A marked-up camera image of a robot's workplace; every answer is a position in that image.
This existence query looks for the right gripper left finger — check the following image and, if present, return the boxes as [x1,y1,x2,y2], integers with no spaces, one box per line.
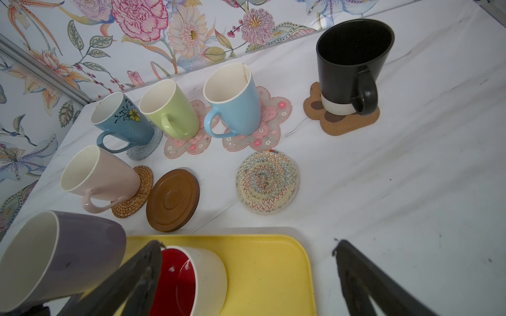
[59,240,162,315]

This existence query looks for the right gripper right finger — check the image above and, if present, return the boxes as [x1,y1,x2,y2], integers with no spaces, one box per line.
[332,240,435,315]

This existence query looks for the red interior white mug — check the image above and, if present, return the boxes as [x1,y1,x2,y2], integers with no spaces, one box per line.
[150,246,227,315]

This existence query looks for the purple mug back row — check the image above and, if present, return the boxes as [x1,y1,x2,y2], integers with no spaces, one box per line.
[1,211,127,313]

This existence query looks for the woven rattan round coaster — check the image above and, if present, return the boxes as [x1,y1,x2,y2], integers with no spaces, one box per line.
[112,165,154,219]

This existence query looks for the brown wooden round coaster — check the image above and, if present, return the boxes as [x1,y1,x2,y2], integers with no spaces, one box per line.
[146,169,200,233]

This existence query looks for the pink handle mug front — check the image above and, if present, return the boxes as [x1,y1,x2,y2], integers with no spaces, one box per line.
[60,145,141,214]

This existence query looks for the colourful woven round coaster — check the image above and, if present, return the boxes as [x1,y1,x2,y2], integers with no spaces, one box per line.
[235,150,300,215]

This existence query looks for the grey round coaster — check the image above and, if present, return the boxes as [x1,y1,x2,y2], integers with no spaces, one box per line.
[126,125,163,161]

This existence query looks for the cork paw print coaster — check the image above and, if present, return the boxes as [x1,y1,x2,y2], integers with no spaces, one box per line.
[303,82,380,136]

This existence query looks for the blue mug back row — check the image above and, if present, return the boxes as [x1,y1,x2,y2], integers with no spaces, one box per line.
[91,92,155,154]

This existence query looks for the green handle mug front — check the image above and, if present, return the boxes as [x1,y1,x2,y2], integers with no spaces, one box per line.
[139,79,200,140]

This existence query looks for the blue handle mug front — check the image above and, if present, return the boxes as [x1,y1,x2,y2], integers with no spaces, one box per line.
[203,63,261,138]

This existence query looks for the black mug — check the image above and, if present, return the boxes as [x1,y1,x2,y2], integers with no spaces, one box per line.
[316,18,395,116]

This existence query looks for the pink flower coaster left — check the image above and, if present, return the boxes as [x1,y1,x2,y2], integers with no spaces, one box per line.
[164,100,212,159]

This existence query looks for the pink flower coaster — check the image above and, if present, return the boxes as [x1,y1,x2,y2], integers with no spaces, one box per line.
[222,86,293,151]
[164,100,212,159]

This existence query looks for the pink flower coaster right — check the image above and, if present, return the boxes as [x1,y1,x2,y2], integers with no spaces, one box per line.
[222,86,293,151]

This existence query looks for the yellow tray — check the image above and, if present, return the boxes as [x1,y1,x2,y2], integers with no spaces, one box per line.
[124,234,317,315]

